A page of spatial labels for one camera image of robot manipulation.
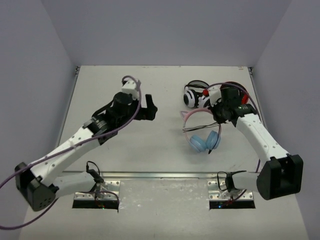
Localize black base wire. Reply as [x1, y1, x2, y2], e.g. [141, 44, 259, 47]
[216, 170, 236, 198]
[85, 160, 104, 185]

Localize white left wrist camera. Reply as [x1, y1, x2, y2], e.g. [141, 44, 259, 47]
[121, 79, 141, 101]

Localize black right base wire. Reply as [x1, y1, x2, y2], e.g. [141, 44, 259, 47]
[216, 170, 236, 198]

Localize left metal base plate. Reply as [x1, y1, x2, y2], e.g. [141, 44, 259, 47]
[73, 179, 121, 201]

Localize white black headphones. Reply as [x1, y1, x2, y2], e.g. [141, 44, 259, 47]
[183, 80, 210, 109]

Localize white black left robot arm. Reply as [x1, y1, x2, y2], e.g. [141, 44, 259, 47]
[14, 92, 158, 212]

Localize pink blue cat-ear headphones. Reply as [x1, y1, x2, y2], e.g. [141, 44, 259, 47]
[179, 108, 222, 154]

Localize silver aluminium rail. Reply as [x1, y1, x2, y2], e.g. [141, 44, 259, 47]
[62, 170, 261, 180]

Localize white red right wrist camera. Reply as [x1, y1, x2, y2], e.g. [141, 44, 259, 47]
[202, 87, 221, 108]

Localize black headphone audio cable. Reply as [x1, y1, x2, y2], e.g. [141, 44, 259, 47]
[181, 121, 221, 154]

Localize red black headphones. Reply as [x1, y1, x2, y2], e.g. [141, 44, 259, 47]
[220, 81, 249, 104]

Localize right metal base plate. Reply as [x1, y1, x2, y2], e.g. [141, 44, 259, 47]
[207, 179, 254, 202]

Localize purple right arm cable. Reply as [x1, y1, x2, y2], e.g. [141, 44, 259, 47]
[206, 82, 262, 173]

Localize black left base wire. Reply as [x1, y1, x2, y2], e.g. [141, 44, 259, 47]
[85, 160, 104, 185]

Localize metal base plate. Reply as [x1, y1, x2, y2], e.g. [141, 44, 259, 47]
[73, 179, 121, 201]
[207, 179, 254, 202]

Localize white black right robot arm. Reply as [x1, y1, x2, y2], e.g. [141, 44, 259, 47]
[208, 83, 304, 200]

